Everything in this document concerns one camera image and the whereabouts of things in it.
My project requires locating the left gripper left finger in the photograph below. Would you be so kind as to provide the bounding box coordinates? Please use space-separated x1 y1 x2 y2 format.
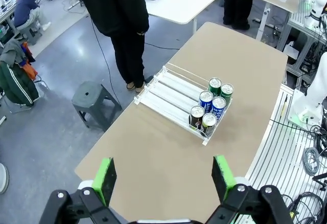
38 157 128 224

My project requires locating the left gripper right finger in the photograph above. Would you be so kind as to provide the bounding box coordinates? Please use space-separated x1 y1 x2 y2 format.
204 154 294 224

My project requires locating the black Pepsi can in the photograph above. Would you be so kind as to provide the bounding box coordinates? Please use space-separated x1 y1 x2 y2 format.
189 105 205 130
201 113 218 137

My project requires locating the blue Pocari Sweat can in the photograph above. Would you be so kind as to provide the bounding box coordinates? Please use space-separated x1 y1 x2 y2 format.
211 96 227 122
198 90 214 114

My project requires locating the white slotted mounting platform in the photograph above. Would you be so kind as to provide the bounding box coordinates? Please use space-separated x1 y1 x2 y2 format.
245 83 327 224

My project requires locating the green Sprite can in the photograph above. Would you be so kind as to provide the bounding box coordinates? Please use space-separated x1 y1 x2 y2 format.
207 77 223 97
219 83 235 104

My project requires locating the grey plastic stool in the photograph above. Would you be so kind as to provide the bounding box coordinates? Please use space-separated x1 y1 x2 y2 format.
19 23 43 46
71 80 124 132

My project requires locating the metal folding chair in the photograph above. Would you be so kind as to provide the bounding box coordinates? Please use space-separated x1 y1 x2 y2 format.
0 74 51 115

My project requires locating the dark green striped jacket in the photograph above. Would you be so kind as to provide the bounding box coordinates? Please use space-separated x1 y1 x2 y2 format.
0 60 40 107

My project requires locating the orange garment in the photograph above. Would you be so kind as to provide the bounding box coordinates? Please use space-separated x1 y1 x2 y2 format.
20 41 38 81

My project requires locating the white plastic canister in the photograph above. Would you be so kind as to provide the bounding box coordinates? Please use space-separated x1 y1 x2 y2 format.
283 41 299 60

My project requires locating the grey hoodie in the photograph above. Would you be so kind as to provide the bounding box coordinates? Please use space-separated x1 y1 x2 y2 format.
0 39 28 65

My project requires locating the person in black jacket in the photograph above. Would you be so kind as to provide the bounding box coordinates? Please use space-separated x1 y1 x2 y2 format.
76 0 150 94

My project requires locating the person in black clothes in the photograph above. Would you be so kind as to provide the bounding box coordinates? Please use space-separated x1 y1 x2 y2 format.
222 0 254 30

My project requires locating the large white table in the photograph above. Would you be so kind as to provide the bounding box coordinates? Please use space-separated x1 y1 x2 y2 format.
136 0 219 33

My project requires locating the person in blue hoodie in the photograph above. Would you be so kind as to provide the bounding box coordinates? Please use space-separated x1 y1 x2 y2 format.
13 0 52 32

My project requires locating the black cable bundle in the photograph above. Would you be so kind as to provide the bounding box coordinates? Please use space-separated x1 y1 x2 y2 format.
281 192 327 224
310 125 327 158

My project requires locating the grey coiled cable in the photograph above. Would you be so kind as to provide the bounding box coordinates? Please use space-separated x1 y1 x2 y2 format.
302 146 320 176

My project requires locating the black metal bracket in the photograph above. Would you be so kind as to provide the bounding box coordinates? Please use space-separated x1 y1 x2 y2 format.
312 172 327 191

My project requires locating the white wire can rack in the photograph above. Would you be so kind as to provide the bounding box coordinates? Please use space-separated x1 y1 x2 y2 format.
133 62 233 147

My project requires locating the thin black cable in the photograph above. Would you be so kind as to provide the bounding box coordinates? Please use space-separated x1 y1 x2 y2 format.
89 16 181 109

